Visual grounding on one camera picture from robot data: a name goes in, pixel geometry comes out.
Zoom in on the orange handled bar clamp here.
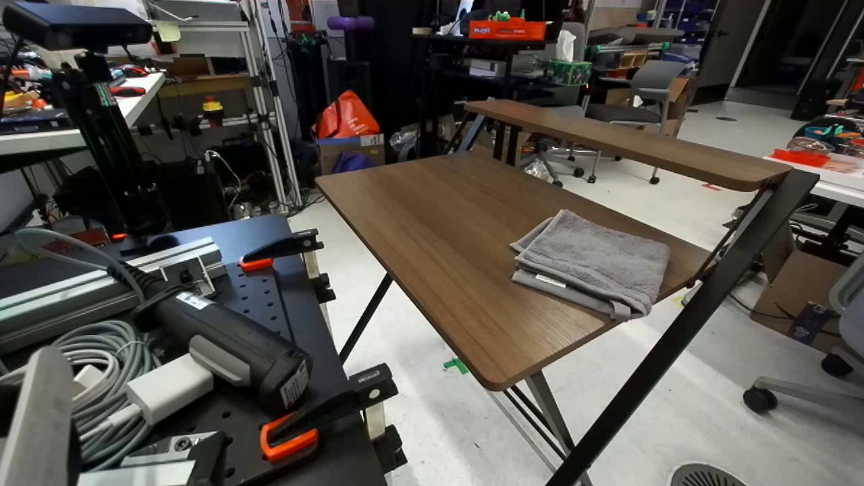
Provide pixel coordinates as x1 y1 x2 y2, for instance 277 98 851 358
260 366 396 466

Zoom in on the cardboard box on floor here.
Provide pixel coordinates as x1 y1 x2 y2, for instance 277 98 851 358
751 251 844 335

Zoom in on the black handheld controller device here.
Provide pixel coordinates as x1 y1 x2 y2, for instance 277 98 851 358
136 293 311 417

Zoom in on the black camera on tripod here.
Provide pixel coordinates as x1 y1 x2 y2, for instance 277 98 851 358
3 0 169 236

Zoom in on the orange bag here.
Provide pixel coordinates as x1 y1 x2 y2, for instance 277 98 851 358
313 90 381 138

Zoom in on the white power adapter block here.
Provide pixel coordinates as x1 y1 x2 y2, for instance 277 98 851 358
128 355 213 425

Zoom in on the round floor drain grate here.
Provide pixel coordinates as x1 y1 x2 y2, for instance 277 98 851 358
670 466 746 486

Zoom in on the brown wooden desk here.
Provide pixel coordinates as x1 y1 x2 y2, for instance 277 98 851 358
319 154 707 393

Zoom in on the orange storage bin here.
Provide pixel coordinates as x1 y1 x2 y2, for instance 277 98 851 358
468 16 545 44

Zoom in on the grey office chair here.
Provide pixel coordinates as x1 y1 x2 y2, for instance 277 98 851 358
530 58 699 189

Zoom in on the black perforated mounting table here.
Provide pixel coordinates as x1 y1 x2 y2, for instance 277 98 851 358
0 215 411 486

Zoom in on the silver aluminium extrusion rail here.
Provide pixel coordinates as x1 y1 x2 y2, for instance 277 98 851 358
0 237 225 355

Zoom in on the grey coiled cable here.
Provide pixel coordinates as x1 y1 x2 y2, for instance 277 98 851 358
0 318 164 470

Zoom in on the cardboard box with blue label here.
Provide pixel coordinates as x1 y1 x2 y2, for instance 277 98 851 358
315 135 385 173

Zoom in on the brown raised desk shelf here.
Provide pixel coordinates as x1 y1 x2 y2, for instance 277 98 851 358
468 101 789 193

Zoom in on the white metal shelving rack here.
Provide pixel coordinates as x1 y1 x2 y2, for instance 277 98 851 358
147 0 302 215

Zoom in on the orange tipped black clamp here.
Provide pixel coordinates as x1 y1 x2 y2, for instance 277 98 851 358
238 231 321 273

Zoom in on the grey chair base right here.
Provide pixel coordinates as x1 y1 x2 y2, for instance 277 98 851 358
742 254 864 420

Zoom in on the grey towel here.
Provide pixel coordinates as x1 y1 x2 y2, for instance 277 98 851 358
511 212 670 323

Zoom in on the white side table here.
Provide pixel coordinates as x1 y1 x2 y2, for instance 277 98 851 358
768 113 864 208

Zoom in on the white left workbench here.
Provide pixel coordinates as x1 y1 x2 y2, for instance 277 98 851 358
0 67 169 159

